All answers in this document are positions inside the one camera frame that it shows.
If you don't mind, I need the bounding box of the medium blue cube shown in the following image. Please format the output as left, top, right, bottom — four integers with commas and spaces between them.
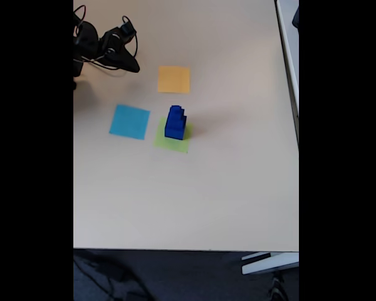
164, 114, 188, 131

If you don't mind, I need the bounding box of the large blue cube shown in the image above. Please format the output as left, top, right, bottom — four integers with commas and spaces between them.
164, 122, 188, 140

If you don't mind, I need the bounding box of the orange paper square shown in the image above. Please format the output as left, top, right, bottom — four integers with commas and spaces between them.
157, 65, 191, 94

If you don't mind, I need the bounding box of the light blue paper square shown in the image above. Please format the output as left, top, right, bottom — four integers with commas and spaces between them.
108, 104, 152, 140

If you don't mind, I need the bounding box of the green paper square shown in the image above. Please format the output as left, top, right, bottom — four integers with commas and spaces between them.
152, 117, 194, 154

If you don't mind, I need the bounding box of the white table foot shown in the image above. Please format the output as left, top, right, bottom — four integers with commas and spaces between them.
241, 251, 300, 276

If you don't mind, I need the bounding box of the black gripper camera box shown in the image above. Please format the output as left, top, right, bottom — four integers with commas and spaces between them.
121, 21, 137, 41

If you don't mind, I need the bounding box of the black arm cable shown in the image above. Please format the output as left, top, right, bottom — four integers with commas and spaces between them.
73, 4, 87, 28

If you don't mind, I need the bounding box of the black floor cable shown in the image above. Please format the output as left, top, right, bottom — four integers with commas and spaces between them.
73, 250, 151, 301

